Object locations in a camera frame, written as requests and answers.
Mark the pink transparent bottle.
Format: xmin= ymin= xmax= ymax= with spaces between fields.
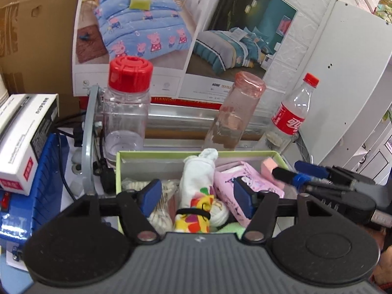
xmin=203 ymin=71 xmax=266 ymax=151

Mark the black power cable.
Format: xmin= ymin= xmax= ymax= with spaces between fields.
xmin=52 ymin=110 xmax=117 ymax=203

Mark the coca cola bottle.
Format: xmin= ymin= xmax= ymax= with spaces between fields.
xmin=253 ymin=73 xmax=319 ymax=153

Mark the pink sponge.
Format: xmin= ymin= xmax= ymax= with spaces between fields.
xmin=260 ymin=157 xmax=285 ymax=190

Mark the blue machine box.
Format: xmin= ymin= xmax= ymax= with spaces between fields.
xmin=1 ymin=134 xmax=69 ymax=247

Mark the pink tissue pack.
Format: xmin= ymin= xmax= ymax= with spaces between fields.
xmin=214 ymin=158 xmax=284 ymax=228

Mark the white shelf unit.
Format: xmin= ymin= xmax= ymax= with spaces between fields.
xmin=300 ymin=0 xmax=391 ymax=183

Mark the white pen refill box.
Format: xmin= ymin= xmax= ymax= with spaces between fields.
xmin=0 ymin=94 xmax=59 ymax=196

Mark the green cardboard box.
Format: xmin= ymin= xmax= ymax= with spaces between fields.
xmin=115 ymin=150 xmax=290 ymax=236

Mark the clear jar red lid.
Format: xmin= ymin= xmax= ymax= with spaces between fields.
xmin=103 ymin=56 xmax=153 ymax=165

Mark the white sock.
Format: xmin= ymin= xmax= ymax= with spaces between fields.
xmin=177 ymin=148 xmax=229 ymax=232

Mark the bag of cotton swabs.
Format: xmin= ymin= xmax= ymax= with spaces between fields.
xmin=122 ymin=178 xmax=179 ymax=236

